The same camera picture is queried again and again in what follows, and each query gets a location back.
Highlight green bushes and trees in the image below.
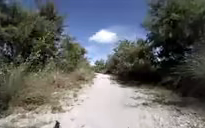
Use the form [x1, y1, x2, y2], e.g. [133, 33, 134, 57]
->
[0, 0, 92, 81]

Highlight dense green bushes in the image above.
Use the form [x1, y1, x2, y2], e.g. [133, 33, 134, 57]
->
[104, 0, 205, 98]

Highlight robot's own part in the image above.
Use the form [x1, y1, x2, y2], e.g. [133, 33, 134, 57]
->
[53, 120, 62, 128]

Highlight pale dirt path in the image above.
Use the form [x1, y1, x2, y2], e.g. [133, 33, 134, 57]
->
[0, 72, 205, 128]

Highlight dry grass strip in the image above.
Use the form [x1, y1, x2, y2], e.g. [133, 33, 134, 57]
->
[0, 62, 96, 118]

